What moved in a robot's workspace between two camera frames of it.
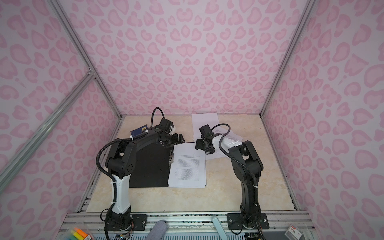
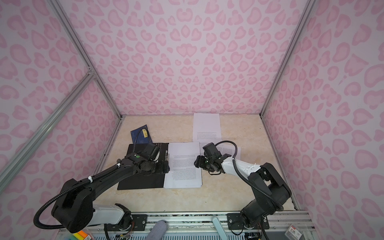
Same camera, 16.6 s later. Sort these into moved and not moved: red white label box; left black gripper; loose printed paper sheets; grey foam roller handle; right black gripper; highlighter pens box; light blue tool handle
Moved: left black gripper; right black gripper
Not moved: red white label box; loose printed paper sheets; highlighter pens box; grey foam roller handle; light blue tool handle
